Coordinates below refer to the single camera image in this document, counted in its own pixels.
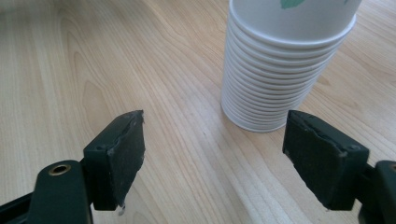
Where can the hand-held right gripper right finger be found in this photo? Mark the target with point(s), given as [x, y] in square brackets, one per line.
[323, 161]

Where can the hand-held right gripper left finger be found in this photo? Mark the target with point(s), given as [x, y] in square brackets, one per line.
[121, 161]

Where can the stack of white paper cups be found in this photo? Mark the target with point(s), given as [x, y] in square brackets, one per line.
[274, 74]

